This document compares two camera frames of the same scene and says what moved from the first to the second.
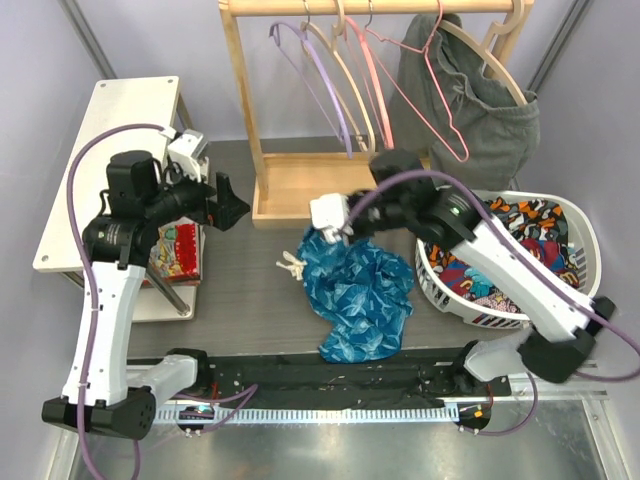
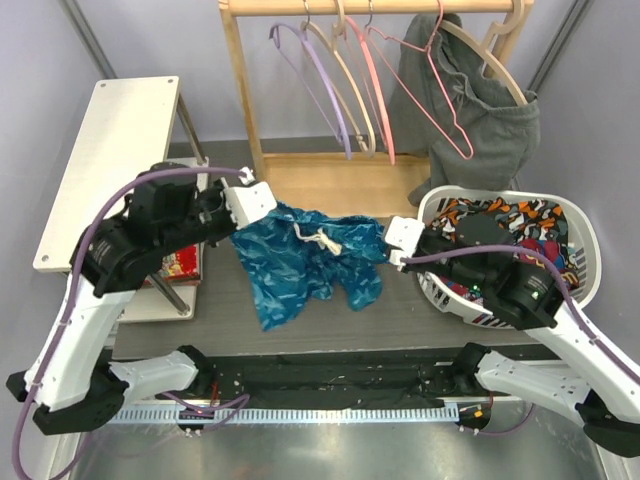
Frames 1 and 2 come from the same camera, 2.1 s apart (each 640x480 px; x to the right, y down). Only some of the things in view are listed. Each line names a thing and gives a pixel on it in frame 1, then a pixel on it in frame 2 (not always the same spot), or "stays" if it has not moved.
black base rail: [438, 378] stays
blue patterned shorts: [364, 289] → [296, 256]
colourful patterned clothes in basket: [541, 224] stays
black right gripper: [357, 235] → [413, 266]
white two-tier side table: [113, 103] stays
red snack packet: [176, 254] stays
